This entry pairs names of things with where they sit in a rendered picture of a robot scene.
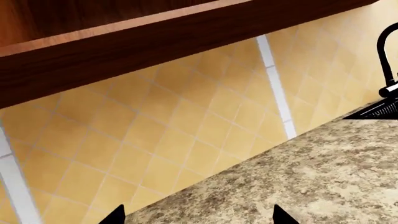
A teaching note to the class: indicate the black kitchen sink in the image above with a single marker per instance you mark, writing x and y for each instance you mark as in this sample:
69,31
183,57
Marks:
377,111

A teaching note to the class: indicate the dark wooden wall cabinet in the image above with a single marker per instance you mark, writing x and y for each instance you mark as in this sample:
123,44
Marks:
130,44

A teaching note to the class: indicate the black kitchen faucet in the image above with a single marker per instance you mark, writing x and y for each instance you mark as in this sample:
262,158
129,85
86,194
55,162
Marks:
385,58

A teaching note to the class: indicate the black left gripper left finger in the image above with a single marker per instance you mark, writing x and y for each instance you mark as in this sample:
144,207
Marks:
116,217

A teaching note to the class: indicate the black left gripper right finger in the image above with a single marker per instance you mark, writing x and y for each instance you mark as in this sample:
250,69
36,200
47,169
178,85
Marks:
282,217

